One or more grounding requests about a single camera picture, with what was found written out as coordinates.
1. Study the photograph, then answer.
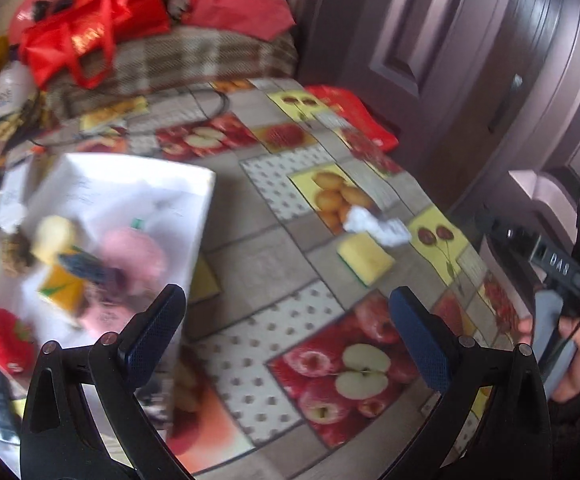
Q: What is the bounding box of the red plastic bag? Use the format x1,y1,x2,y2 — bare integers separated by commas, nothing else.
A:
185,0,295,41
305,85,399,152

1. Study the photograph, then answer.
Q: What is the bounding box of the dark door handle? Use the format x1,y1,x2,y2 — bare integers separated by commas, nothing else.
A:
488,74,523,133

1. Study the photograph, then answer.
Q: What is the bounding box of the red tote bag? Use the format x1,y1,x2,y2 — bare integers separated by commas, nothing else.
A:
20,0,171,90

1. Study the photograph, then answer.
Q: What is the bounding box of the white crumpled tissue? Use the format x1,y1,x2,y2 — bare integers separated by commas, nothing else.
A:
345,207,411,247

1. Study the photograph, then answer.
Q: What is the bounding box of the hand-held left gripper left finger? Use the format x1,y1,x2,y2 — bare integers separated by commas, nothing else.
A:
20,284,191,480

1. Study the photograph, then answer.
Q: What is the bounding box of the yellow sponge with green base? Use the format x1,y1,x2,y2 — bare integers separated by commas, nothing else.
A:
337,232,395,287

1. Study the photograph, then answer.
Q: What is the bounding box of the fruit print tablecloth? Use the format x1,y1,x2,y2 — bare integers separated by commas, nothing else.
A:
0,77,535,480

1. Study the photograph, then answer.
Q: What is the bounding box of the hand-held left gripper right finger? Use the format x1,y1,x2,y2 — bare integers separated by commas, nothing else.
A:
389,286,553,480

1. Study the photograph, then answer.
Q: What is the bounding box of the plaid blanket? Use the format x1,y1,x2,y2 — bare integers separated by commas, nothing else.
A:
45,25,301,116

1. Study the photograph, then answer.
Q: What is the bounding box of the pink plush toy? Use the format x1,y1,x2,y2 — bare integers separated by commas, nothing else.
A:
101,227,168,296

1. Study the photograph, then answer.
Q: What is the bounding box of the yellow tissue pack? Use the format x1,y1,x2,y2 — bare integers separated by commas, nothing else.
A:
37,262,91,321

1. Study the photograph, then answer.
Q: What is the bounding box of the red plush tomato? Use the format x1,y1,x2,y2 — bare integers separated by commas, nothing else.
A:
0,307,38,376

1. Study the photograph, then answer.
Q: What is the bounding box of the white bottle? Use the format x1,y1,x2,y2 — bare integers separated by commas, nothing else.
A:
0,62,36,116

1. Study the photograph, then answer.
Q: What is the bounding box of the pale pink soft pouch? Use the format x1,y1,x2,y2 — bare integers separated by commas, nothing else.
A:
77,290,136,333

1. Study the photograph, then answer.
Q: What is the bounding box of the brown fuzzy scrunchie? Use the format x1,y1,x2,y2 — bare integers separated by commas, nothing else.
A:
2,232,36,276

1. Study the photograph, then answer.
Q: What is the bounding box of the white power bank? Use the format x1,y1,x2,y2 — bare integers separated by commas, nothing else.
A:
0,165,33,233

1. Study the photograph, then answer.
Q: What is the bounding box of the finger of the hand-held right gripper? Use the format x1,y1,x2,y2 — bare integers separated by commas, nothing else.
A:
474,210,538,263

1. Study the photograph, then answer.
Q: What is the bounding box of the white cardboard box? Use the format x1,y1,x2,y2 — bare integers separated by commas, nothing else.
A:
0,152,217,441

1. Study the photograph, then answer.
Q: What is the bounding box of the pale yellow sponge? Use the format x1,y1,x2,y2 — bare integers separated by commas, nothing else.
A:
32,215,78,266

